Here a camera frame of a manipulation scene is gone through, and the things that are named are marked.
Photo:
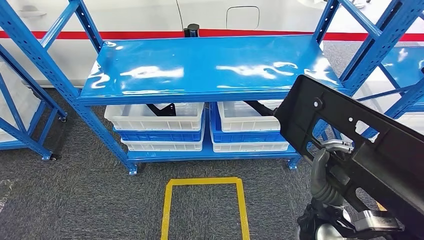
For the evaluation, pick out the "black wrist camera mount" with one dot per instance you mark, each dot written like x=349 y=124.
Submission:
x=351 y=229

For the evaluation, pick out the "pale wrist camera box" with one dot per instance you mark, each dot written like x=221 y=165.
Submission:
x=376 y=220

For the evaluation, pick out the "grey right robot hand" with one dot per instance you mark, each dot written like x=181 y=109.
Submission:
x=319 y=172

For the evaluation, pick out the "white car body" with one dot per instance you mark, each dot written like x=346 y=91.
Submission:
x=132 y=16

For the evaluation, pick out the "black barrier post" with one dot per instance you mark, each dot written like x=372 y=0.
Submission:
x=192 y=30

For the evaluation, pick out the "blue plastic bin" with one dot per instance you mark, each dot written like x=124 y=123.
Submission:
x=159 y=136
x=245 y=136

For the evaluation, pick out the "black curved trim part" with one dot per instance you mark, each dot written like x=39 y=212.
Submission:
x=261 y=108
x=164 y=111

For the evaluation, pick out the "black plastic plate bracket part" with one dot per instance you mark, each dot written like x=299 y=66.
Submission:
x=381 y=155

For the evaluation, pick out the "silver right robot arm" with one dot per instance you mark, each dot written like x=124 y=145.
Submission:
x=328 y=199

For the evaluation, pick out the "blue metal shelf rack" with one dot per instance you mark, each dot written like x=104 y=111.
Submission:
x=20 y=132
x=402 y=63
x=198 y=66

